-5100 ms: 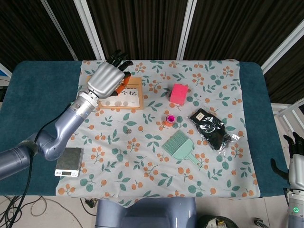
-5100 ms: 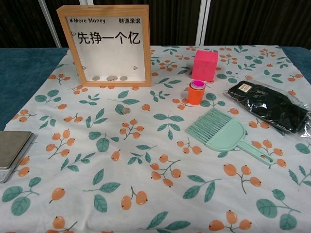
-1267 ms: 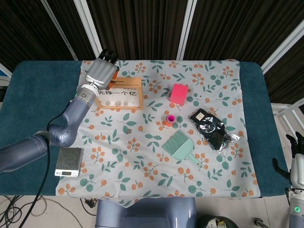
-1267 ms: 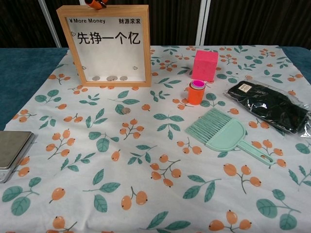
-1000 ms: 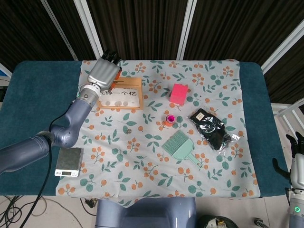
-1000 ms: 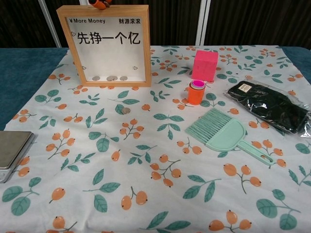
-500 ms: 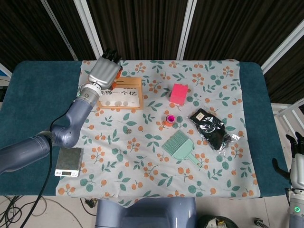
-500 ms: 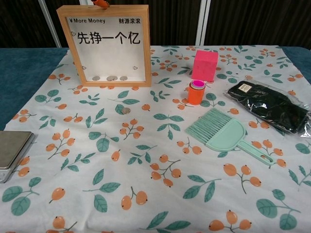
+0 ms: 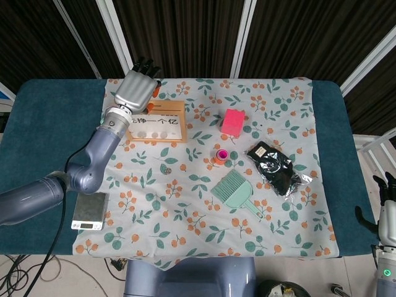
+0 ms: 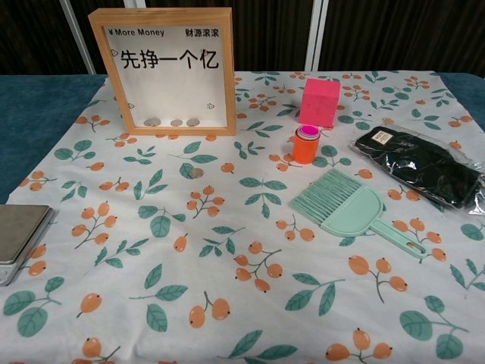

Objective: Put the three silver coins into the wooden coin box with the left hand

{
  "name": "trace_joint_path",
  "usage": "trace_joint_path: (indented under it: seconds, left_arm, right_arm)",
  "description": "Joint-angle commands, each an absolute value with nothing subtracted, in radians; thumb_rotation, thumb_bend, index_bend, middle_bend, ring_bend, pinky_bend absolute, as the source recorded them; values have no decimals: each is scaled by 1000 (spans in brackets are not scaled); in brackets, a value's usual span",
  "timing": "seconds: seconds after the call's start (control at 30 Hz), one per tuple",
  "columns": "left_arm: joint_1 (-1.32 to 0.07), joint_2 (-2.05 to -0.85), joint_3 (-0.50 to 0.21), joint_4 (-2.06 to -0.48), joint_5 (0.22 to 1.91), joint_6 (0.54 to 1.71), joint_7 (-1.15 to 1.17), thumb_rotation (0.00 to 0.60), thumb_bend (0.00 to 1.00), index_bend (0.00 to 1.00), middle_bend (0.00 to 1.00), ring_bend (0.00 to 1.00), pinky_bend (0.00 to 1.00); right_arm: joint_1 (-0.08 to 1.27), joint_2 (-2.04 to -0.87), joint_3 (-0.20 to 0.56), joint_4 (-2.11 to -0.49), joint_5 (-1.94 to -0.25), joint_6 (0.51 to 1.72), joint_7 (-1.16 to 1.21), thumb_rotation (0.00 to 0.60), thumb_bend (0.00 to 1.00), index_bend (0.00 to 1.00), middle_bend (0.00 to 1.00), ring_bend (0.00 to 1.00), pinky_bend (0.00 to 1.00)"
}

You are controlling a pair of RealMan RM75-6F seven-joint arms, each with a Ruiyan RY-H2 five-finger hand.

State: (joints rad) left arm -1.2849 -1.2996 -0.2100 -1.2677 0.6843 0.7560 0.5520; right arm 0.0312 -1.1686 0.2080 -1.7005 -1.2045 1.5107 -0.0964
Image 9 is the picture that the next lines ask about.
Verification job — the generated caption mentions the black power plug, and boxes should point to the black power plug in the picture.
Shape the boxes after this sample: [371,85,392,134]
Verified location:
[110,258,128,273]

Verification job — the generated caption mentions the blue grey robot torso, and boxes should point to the blue grey robot torso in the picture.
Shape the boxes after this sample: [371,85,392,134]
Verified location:
[123,256,257,297]

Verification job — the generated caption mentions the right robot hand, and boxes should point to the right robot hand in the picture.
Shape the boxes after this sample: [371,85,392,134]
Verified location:
[355,171,396,248]

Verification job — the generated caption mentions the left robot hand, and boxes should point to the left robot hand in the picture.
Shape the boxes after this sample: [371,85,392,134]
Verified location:
[113,57,162,113]

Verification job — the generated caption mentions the white partition post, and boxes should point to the white partition post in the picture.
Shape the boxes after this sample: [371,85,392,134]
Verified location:
[95,0,139,79]
[230,0,257,79]
[339,30,396,97]
[52,0,102,80]

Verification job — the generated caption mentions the pink foam cube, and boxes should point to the pink foam cube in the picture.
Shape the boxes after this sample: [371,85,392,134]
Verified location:
[220,108,248,139]

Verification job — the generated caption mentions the wooden frame money box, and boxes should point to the wooden frame money box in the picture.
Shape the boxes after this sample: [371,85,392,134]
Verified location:
[125,99,188,144]

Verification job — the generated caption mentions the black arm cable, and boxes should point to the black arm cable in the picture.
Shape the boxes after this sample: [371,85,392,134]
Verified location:
[30,148,92,297]

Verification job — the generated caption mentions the black bin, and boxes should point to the black bin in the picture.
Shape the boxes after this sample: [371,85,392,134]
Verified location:
[258,279,309,297]

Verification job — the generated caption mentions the white metal rack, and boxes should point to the white metal rack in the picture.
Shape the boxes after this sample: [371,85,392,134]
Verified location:
[352,128,396,177]

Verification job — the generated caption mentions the white blue equipment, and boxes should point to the white blue equipment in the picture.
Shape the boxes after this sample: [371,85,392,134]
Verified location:
[0,80,17,106]

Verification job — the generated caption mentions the orange nested cup stack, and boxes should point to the orange nested cup stack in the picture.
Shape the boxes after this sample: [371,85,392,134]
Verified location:
[213,148,230,165]

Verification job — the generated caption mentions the silver digital scale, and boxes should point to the silver digital scale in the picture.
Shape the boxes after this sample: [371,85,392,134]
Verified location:
[71,192,110,231]

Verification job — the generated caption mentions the black socks in plastic bag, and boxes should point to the black socks in plastic bag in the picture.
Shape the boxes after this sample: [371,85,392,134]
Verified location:
[244,140,311,202]

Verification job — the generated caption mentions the mint green brush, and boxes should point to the mint green brush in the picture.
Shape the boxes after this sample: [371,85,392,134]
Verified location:
[210,169,248,199]

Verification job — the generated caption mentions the floral print tablecloth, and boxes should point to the floral print tablecloth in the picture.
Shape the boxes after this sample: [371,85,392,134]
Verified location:
[71,77,343,270]

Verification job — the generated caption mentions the teal padded table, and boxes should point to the teal padded table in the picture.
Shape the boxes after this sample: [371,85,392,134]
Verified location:
[0,79,372,256]

